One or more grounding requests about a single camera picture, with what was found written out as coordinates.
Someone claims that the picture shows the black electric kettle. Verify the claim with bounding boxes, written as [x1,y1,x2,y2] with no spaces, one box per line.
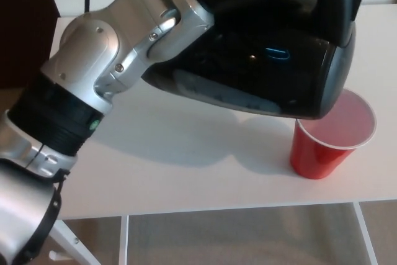
[141,0,367,120]

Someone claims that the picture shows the dark brown door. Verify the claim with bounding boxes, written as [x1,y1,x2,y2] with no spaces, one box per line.
[0,0,61,91]

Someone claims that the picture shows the white table with metal frame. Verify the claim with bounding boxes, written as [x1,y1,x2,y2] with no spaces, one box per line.
[46,2,397,265]

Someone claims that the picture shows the red plastic cup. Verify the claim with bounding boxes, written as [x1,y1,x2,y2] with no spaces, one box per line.
[290,88,378,181]

